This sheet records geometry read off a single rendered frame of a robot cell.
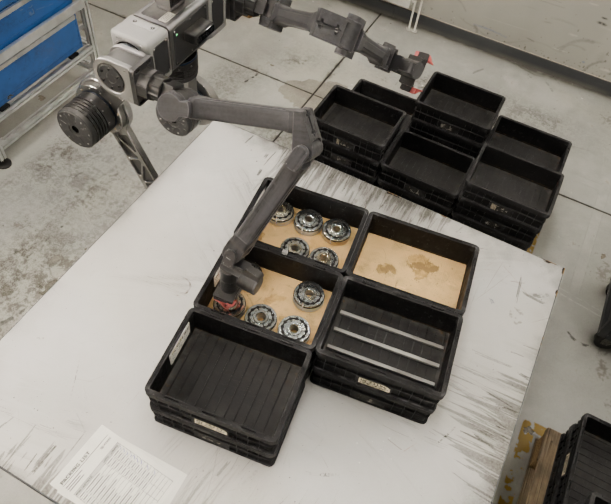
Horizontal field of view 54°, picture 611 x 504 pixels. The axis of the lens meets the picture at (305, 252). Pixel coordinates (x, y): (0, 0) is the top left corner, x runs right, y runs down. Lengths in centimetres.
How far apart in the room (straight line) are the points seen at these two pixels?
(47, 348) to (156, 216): 64
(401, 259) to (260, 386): 69
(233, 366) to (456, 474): 75
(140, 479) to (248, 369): 44
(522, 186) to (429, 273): 106
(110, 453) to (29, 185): 200
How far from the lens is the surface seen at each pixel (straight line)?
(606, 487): 270
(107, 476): 194
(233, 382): 186
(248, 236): 167
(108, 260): 230
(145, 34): 180
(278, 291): 202
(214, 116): 163
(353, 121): 315
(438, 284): 214
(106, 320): 216
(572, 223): 377
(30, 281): 320
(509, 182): 308
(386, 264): 213
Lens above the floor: 252
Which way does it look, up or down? 53 degrees down
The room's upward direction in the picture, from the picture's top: 8 degrees clockwise
